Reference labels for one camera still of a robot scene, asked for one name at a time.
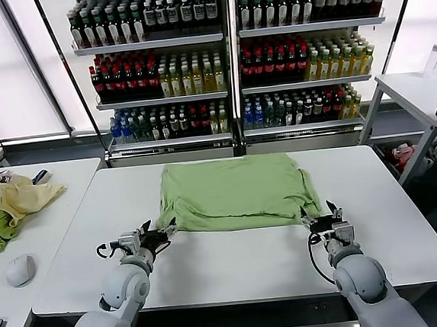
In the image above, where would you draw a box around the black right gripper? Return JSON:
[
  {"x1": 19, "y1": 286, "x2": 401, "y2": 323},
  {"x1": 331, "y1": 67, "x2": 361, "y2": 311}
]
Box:
[{"x1": 297, "y1": 197, "x2": 345, "y2": 238}]

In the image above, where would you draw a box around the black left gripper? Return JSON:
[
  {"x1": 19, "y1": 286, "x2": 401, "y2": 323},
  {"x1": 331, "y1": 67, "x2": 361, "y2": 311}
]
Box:
[{"x1": 133, "y1": 217, "x2": 181, "y2": 261}]

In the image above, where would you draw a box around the green shirt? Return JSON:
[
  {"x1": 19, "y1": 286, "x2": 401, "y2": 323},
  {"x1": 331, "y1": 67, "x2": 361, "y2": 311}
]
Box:
[{"x1": 151, "y1": 149, "x2": 325, "y2": 239}]

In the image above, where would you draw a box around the pink and red garment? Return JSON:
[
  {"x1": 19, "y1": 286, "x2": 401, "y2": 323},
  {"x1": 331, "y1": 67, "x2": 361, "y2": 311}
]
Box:
[{"x1": 390, "y1": 143, "x2": 419, "y2": 168}]

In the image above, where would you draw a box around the pale yellow garment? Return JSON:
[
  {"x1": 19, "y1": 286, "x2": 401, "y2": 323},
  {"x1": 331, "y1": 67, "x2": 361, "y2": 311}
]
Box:
[{"x1": 0, "y1": 169, "x2": 70, "y2": 229}]

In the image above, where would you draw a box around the white computer mouse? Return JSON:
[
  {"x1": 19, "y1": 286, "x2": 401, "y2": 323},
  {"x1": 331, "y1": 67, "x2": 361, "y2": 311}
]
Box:
[{"x1": 3, "y1": 253, "x2": 38, "y2": 289}]

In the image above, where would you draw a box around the white side table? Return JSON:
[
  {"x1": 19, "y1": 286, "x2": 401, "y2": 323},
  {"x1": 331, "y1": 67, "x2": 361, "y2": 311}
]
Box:
[{"x1": 352, "y1": 69, "x2": 437, "y2": 190}]

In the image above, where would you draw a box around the bottle shelf rack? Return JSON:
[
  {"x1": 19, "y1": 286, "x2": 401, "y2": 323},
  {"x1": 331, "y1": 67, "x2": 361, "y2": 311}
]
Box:
[
  {"x1": 227, "y1": 0, "x2": 398, "y2": 158},
  {"x1": 65, "y1": 0, "x2": 243, "y2": 172}
]

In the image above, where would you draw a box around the black slanted pole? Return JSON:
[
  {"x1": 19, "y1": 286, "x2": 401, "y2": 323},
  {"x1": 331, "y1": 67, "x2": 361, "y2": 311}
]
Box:
[
  {"x1": 375, "y1": 0, "x2": 429, "y2": 76},
  {"x1": 31, "y1": 0, "x2": 111, "y2": 167}
]

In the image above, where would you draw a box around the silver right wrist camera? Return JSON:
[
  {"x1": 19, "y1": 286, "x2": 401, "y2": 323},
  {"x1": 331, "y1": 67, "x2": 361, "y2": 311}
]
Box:
[{"x1": 332, "y1": 219, "x2": 358, "y2": 248}]

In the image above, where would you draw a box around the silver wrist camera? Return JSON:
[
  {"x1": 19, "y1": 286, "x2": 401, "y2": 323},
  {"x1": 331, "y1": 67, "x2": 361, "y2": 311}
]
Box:
[
  {"x1": 332, "y1": 219, "x2": 358, "y2": 248},
  {"x1": 108, "y1": 229, "x2": 143, "y2": 258}
]

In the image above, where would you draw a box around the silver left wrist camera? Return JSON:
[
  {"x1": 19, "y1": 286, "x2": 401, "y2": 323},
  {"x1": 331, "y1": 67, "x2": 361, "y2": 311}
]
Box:
[{"x1": 108, "y1": 229, "x2": 143, "y2": 258}]

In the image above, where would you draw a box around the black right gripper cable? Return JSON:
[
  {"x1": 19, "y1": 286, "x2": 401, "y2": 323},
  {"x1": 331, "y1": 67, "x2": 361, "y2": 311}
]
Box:
[{"x1": 306, "y1": 229, "x2": 339, "y2": 287}]

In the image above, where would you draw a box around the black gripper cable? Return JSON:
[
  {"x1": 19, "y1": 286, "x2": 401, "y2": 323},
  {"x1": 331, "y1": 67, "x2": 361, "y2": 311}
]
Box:
[
  {"x1": 306, "y1": 229, "x2": 339, "y2": 287},
  {"x1": 95, "y1": 240, "x2": 116, "y2": 261}
]

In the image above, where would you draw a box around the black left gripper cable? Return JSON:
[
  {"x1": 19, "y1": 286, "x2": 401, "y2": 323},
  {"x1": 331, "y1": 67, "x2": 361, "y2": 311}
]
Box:
[{"x1": 95, "y1": 240, "x2": 116, "y2": 261}]

